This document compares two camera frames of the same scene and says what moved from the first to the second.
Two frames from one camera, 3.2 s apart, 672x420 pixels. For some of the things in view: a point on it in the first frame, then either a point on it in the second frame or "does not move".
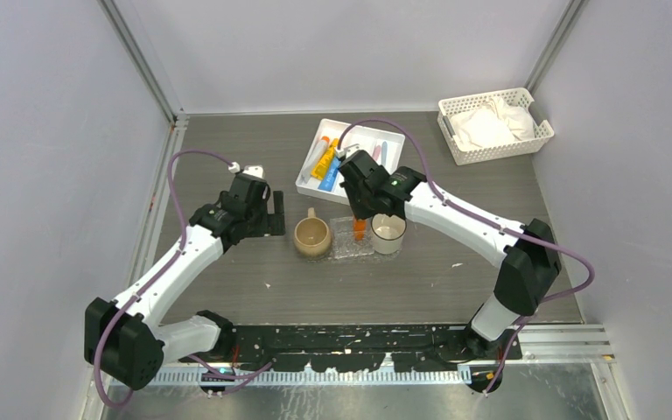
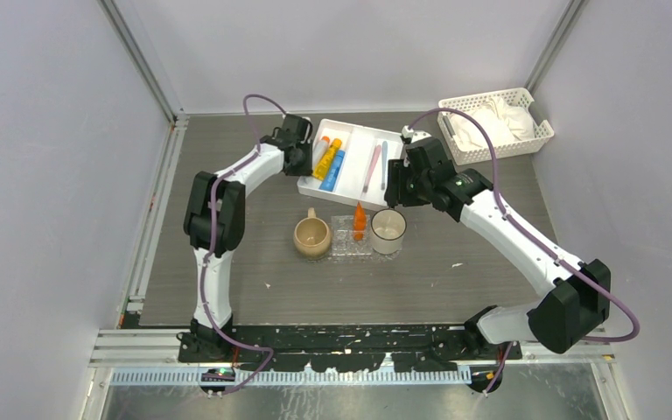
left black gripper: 272,222 to 307,169
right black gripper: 360,212 to 398,170
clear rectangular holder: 351,236 does not move
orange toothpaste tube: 360,226 does not move
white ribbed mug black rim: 388,234 does not move
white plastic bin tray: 367,139 does not move
